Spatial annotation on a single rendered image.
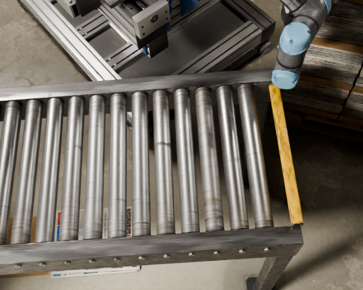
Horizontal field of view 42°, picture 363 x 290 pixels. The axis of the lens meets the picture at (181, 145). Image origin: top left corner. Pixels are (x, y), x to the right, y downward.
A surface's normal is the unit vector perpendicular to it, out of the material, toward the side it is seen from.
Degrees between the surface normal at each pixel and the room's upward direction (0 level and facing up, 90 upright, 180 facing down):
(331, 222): 0
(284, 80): 90
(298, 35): 1
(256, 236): 0
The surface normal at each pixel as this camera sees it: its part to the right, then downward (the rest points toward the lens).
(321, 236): -0.05, -0.45
